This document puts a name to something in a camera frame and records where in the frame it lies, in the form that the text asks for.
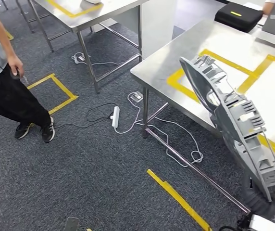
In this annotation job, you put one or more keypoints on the dark robot left foot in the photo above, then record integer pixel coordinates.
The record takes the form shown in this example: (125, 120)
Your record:
(71, 224)

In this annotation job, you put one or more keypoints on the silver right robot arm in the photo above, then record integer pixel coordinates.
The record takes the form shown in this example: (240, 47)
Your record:
(252, 197)

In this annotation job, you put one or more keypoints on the white power strip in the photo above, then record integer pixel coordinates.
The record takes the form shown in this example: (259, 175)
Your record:
(115, 118)

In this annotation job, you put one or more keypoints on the grey floor socket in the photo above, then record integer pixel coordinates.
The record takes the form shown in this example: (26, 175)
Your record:
(137, 96)

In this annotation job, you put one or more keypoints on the white table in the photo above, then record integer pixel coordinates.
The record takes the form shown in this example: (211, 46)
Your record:
(272, 43)

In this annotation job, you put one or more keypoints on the yellow tape on table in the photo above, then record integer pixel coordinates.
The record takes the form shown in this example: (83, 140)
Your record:
(65, 11)

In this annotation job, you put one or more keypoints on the steel workbench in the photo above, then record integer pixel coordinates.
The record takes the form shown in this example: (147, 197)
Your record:
(200, 41)

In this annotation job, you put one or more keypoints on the black zipped case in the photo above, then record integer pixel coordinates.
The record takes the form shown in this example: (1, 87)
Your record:
(236, 19)

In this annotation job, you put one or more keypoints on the yellow tape on workbench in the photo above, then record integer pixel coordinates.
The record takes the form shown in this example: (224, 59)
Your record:
(175, 81)

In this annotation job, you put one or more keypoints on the grey plastic wheel hubcap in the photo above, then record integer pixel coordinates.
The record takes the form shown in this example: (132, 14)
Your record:
(236, 127)

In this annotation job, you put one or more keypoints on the small black handheld remote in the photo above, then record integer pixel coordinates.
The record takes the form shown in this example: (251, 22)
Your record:
(14, 75)

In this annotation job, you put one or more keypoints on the white panel desk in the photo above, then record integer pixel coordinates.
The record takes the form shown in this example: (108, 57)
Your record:
(157, 28)

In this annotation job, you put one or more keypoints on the steel table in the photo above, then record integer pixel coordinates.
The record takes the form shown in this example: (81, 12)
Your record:
(104, 12)

